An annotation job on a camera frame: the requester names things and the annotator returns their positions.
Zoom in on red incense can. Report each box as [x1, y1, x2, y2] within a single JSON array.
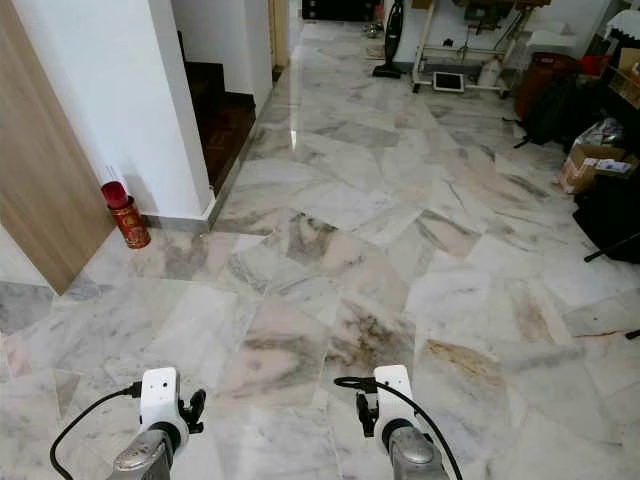
[[100, 165, 153, 251]]

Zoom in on light wooden door panel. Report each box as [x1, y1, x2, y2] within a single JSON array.
[[0, 40, 118, 295]]

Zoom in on dark wooden stair steps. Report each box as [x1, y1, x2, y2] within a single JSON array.
[[182, 60, 259, 193]]

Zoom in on black bulky bag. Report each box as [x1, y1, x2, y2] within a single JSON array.
[[572, 175, 640, 265]]

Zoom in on brown cardboard box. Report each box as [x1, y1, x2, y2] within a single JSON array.
[[558, 143, 640, 195]]

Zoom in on black backpack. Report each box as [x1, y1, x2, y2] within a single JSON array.
[[515, 72, 611, 149]]

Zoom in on white plastic bottle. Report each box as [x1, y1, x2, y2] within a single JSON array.
[[478, 55, 504, 89]]

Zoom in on black upright vacuum cleaner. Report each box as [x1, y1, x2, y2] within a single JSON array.
[[372, 0, 408, 79]]

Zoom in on red round bin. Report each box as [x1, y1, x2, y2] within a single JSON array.
[[514, 52, 581, 119]]

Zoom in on white plastic tub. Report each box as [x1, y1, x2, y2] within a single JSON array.
[[526, 29, 577, 54]]

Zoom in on white metal rack cart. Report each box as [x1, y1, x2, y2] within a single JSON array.
[[410, 0, 551, 99]]

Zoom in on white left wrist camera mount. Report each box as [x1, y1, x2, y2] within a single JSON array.
[[141, 367, 181, 431]]

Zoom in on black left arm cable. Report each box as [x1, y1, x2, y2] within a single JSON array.
[[49, 382, 143, 480]]

